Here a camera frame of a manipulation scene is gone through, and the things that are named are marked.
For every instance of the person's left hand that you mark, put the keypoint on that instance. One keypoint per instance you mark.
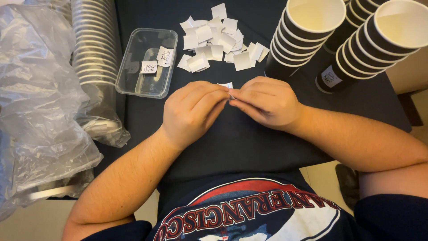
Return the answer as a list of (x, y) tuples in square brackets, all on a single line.
[(182, 113)]

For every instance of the labelled stack of black cups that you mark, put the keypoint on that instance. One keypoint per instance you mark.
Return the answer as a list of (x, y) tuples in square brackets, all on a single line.
[(371, 50)]

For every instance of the navy printed t-shirt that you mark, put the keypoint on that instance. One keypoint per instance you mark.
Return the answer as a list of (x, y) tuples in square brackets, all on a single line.
[(254, 207)]

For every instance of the pile of white paper squares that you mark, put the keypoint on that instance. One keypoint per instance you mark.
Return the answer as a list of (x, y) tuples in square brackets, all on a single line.
[(217, 40)]

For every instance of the person's left fingers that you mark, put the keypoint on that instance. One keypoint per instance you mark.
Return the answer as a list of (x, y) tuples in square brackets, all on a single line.
[(212, 97)]

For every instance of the person's right fingers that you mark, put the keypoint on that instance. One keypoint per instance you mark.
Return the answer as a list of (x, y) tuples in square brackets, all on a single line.
[(247, 95)]

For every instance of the white printed label sticker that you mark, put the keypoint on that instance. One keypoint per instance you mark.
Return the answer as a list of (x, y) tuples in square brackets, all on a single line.
[(165, 56), (148, 67)]

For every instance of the heap of crumpled clear plastic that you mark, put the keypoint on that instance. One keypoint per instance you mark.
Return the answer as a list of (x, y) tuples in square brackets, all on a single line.
[(36, 100)]

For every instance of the sleeved stack of black cups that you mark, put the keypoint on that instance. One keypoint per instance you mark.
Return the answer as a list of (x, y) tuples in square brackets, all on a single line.
[(93, 43)]

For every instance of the black tablecloth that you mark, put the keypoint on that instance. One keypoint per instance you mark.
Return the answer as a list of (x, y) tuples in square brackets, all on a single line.
[(234, 144)]

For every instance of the person's right leg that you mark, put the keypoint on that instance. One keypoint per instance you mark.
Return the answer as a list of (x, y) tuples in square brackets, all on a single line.
[(394, 184)]

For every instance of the black shoe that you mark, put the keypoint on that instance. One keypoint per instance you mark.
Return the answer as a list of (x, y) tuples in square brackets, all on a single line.
[(347, 184)]

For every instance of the clear plastic container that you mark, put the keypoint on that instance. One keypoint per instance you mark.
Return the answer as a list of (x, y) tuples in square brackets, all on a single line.
[(147, 83)]

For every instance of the dark wooden furniture piece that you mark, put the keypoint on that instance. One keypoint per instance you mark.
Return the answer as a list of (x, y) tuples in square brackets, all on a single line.
[(410, 108)]

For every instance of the clear plastic cup sleeve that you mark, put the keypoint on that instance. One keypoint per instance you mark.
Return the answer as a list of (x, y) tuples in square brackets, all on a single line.
[(100, 110)]

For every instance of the small white sticker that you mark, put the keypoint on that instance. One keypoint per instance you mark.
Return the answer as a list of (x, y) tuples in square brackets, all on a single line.
[(226, 85)]

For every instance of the short stack of black cups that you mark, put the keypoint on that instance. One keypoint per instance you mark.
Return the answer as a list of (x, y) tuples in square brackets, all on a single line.
[(301, 36)]

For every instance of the person's right hand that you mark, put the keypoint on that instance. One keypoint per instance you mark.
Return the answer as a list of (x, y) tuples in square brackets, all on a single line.
[(274, 103)]

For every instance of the partly hidden black cup stack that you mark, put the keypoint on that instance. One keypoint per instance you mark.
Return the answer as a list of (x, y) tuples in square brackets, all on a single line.
[(351, 16)]

